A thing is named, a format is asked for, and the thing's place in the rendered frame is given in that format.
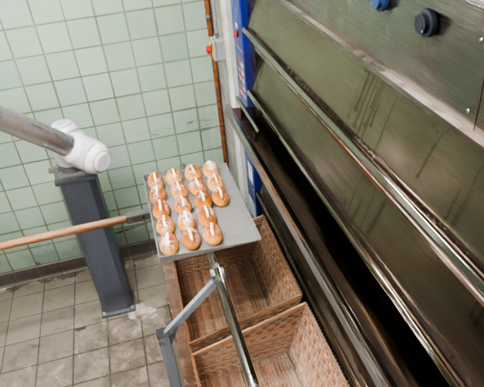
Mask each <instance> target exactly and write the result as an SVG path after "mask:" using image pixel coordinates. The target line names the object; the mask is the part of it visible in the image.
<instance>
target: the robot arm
mask: <svg viewBox="0 0 484 387"><path fill-rule="evenodd" d="M0 131H2V132H4V133H6V134H10V135H11V136H14V137H17V138H20V139H22V140H24V141H27V142H29V143H32V144H35V145H37V146H39V147H43V148H45V149H47V150H50V151H52V153H53V154H54V157H55V159H56V161H57V165H56V166H54V167H50V168H48V172H49V173H50V174H58V176H57V177H56V180H57V181H63V180H67V179H71V178H76V177H83V176H91V175H92V174H100V173H103V172H105V171H106V170H107V169H108V168H109V167H110V165H111V159H112V156H111V152H110V151H109V149H108V147H107V146H106V145H105V144H103V143H101V142H100V141H98V140H96V139H94V138H93V137H89V136H87V135H86V134H85V133H84V132H83V131H82V130H81V129H80V127H79V126H78V125H77V124H76V123H75V122H74V121H72V120H69V119H61V120H58V121H56V122H54V123H53V124H52V125H51V126H49V125H47V124H44V123H42V122H40V121H37V120H35V119H33V118H31V117H29V116H26V115H24V114H22V113H19V112H17V111H15V110H12V109H11V108H9V107H6V106H4V105H2V104H0Z"/></svg>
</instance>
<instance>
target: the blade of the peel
mask: <svg viewBox="0 0 484 387"><path fill-rule="evenodd" d="M216 165H217V167H218V170H219V173H218V175H219V176H220V177H221V178H222V180H223V182H224V189H225V190H226V191H227V192H228V194H229V201H228V203H227V205H226V206H224V207H219V206H217V205H216V204H215V203H214V202H213V200H212V204H211V208H212V209H213V210H214V212H215V213H216V216H217V219H216V222H215V223H216V224H217V225H218V226H219V227H220V229H221V231H222V234H223V237H222V240H221V242H220V243H219V244H218V245H216V246H211V245H210V244H208V243H207V242H206V241H205V239H204V228H205V227H204V226H203V225H202V224H201V223H200V222H199V219H198V214H199V211H200V209H198V208H197V206H196V205H195V202H194V198H195V195H193V194H192V193H191V192H190V190H189V183H190V181H189V180H188V179H187V178H186V177H185V169H180V170H179V171H180V172H181V175H182V181H181V183H183V184H184V185H185V186H186V188H187V198H188V199H189V200H190V202H191V203H192V210H191V213H192V214H193V216H194V218H195V220H196V226H195V230H196V231H197V232H198V233H199V234H200V236H201V244H200V246H199V247H198V248H197V249H196V250H193V251H191V250H188V249H187V248H186V247H185V246H184V244H183V243H182V234H183V231H182V230H181V229H180V228H179V226H178V224H177V220H178V217H179V215H180V214H179V213H178V212H177V211H176V210H175V209H174V202H175V200H176V199H174V198H173V197H172V195H171V185H170V184H169V183H168V182H167V181H166V175H167V171H165V172H159V174H160V175H161V176H162V177H163V178H164V186H163V188H164V189H165V191H166V194H167V196H166V200H165V201H166V202H167V203H168V205H169V207H170V208H171V212H170V214H169V217H170V218H171V219H172V220H173V221H174V225H175V228H174V232H173V234H174V235H175V237H176V238H177V241H178V250H177V252H176V253H175V254H173V255H168V256H165V255H164V254H163V253H162V252H161V250H160V240H161V235H160V234H159V233H158V232H157V228H156V226H157V221H158V220H157V219H156V218H155V217H154V215H153V207H154V204H153V203H152V202H151V199H150V192H151V188H150V187H149V186H148V177H149V175H150V174H143V178H144V185H145V190H146V194H147V199H148V206H149V210H150V215H151V222H152V227H153V231H154V238H155V243H156V247H157V254H158V259H159V262H160V264H161V263H167V262H170V261H174V260H179V259H183V258H187V257H190V256H196V255H200V254H203V253H209V252H213V251H216V250H222V249H226V248H229V247H232V246H238V245H242V244H245V243H251V242H255V241H258V240H262V238H261V236H260V234H259V232H258V230H257V228H256V225H255V223H254V221H253V219H252V217H251V215H250V212H249V210H248V209H247V206H246V204H245V202H244V199H243V197H242V196H241V194H240V191H239V190H238V187H237V185H236V183H235V181H234V179H233V177H232V174H231V172H230V170H229V168H228V166H227V163H222V164H216ZM198 168H199V170H200V171H201V179H202V181H203V182H204V183H205V185H206V190H205V191H206V192H207V193H208V194H209V195H210V197H211V199H212V193H213V191H211V190H210V189H209V187H208V186H207V179H208V178H207V177H206V176H205V175H204V173H203V166H202V167H198Z"/></svg>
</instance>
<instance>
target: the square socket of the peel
mask: <svg viewBox="0 0 484 387"><path fill-rule="evenodd" d="M125 216H126V221H127V223H128V224H130V223H137V222H141V221H144V220H150V219H151V215H150V210H149V208H146V209H143V210H136V211H132V212H128V213H125Z"/></svg>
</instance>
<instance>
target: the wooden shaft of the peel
mask: <svg viewBox="0 0 484 387"><path fill-rule="evenodd" d="M122 223H127V221H126V216H125V215H123V216H119V217H112V218H109V219H105V220H99V221H95V222H91V223H84V224H81V225H77V226H73V227H67V228H63V229H59V230H53V231H49V232H45V233H39V234H35V235H31V236H25V237H21V238H17V239H13V240H7V241H3V242H0V250H7V249H10V248H14V247H18V246H24V245H28V244H32V243H38V242H41V241H46V240H52V239H55V238H59V237H66V236H69V235H73V234H76V233H83V232H87V231H90V230H97V229H101V228H105V227H111V226H114V225H118V224H122Z"/></svg>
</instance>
